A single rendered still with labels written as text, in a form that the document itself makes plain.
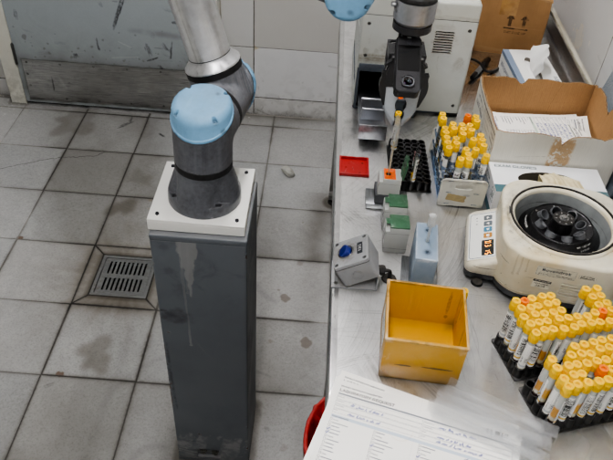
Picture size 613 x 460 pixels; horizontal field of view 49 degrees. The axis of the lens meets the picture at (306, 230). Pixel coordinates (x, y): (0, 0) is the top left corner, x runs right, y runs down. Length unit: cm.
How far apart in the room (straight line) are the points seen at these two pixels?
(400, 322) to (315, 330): 114
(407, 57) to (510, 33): 91
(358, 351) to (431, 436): 20
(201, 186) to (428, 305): 49
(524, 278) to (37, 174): 227
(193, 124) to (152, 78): 205
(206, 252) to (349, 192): 34
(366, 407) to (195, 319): 58
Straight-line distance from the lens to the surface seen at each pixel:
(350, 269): 124
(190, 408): 185
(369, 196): 147
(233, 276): 144
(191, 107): 129
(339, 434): 107
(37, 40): 339
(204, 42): 135
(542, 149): 156
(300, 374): 223
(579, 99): 180
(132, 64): 330
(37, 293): 257
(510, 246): 128
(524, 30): 215
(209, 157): 130
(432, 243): 125
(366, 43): 170
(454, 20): 170
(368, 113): 166
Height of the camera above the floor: 180
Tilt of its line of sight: 42 degrees down
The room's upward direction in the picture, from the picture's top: 4 degrees clockwise
